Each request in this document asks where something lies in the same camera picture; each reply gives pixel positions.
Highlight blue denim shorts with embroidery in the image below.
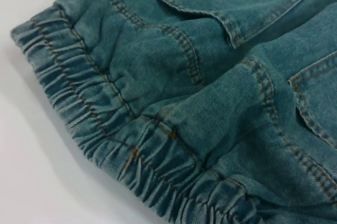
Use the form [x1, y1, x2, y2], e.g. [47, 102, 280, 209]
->
[9, 0, 337, 224]

